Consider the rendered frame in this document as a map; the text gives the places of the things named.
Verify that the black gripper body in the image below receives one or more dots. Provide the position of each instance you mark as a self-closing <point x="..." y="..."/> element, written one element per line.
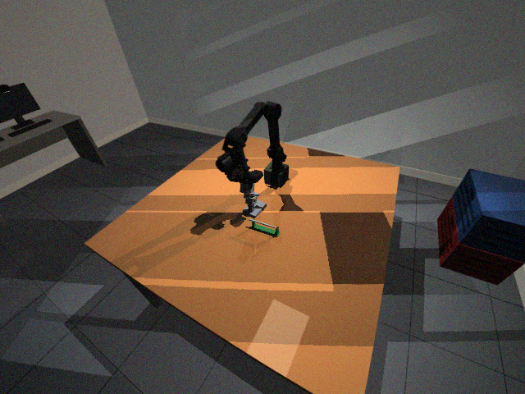
<point x="253" y="176"/>

